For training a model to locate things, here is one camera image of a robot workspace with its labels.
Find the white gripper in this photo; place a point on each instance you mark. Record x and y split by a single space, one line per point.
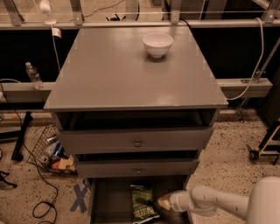
176 200

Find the green jalapeno chip bag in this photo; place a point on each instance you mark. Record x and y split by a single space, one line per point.
143 204

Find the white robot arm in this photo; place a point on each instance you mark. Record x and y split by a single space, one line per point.
262 206

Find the grey bottom drawer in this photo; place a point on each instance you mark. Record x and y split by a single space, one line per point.
112 199

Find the grey drawer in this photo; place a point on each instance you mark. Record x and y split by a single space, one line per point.
137 164
94 132
112 199

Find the grey middle drawer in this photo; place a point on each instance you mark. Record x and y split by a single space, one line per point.
137 164

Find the grey top drawer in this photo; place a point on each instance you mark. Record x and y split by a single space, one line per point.
94 132

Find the yellow sponge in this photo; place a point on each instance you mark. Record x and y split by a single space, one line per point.
66 164

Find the black wheeled cart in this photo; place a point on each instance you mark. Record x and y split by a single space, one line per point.
265 148

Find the soda can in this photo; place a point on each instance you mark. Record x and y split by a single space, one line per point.
44 160

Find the black stand leg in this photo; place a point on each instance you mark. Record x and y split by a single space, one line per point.
17 155

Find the white ceramic bowl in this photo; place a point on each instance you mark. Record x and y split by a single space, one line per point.
157 44

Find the clear plastic water bottle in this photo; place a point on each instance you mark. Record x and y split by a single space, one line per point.
34 76

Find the wire basket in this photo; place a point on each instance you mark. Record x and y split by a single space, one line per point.
49 145

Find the metal railing frame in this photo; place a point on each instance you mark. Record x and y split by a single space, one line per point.
137 23

